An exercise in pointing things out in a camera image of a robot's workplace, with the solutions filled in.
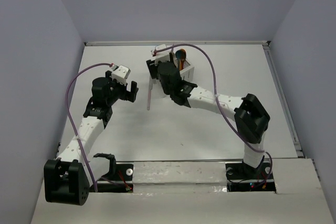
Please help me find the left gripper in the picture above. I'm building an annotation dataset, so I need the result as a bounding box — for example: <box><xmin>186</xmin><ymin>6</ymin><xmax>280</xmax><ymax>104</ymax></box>
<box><xmin>105</xmin><ymin>71</ymin><xmax>138</xmax><ymax>106</ymax></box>

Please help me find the pink plastic knife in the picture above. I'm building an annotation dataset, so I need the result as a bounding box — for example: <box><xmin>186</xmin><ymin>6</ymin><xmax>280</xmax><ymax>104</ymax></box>
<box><xmin>146</xmin><ymin>77</ymin><xmax>153</xmax><ymax>111</ymax></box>

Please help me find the blue plastic spoon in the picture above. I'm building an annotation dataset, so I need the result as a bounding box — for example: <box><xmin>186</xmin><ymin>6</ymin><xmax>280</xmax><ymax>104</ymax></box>
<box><xmin>175</xmin><ymin>49</ymin><xmax>182</xmax><ymax>60</ymax></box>

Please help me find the orange-red plastic spoon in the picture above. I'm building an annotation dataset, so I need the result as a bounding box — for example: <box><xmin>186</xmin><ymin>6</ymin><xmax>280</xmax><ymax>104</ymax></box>
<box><xmin>181</xmin><ymin>49</ymin><xmax>186</xmax><ymax>60</ymax></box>

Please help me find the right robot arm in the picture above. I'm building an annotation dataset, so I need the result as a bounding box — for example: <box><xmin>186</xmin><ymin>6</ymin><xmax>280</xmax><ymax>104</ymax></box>
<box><xmin>146</xmin><ymin>60</ymin><xmax>270</xmax><ymax>178</ymax></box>

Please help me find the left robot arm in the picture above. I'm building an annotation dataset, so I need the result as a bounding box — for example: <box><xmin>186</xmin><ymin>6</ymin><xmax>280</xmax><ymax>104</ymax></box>
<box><xmin>44</xmin><ymin>65</ymin><xmax>139</xmax><ymax>206</ymax></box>

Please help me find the white two-compartment utensil caddy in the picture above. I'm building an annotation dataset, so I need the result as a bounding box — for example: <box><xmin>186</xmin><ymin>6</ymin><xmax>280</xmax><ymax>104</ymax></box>
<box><xmin>180</xmin><ymin>59</ymin><xmax>195</xmax><ymax>82</ymax></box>

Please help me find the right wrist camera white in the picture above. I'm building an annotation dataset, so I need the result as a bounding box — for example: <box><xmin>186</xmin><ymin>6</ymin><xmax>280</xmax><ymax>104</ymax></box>
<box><xmin>151</xmin><ymin>44</ymin><xmax>172</xmax><ymax>66</ymax></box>

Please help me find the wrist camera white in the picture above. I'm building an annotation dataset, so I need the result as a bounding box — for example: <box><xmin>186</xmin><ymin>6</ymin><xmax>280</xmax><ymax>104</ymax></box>
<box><xmin>151</xmin><ymin>44</ymin><xmax>172</xmax><ymax>66</ymax></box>
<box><xmin>110</xmin><ymin>64</ymin><xmax>131</xmax><ymax>86</ymax></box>

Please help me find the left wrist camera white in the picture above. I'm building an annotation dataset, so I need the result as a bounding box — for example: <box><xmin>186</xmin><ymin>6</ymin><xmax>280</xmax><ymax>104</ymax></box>
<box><xmin>110</xmin><ymin>64</ymin><xmax>131</xmax><ymax>86</ymax></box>

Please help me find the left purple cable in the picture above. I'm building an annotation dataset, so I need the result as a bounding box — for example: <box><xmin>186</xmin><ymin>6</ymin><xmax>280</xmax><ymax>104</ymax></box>
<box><xmin>65</xmin><ymin>62</ymin><xmax>99</xmax><ymax>193</ymax></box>

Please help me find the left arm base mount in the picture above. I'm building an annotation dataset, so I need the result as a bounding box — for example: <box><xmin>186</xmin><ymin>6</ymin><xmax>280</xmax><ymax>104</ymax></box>
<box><xmin>97</xmin><ymin>163</ymin><xmax>134</xmax><ymax>193</ymax></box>

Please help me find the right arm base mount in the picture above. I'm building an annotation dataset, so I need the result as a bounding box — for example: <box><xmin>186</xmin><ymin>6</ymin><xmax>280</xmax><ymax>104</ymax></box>
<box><xmin>225</xmin><ymin>162</ymin><xmax>276</xmax><ymax>193</ymax></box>

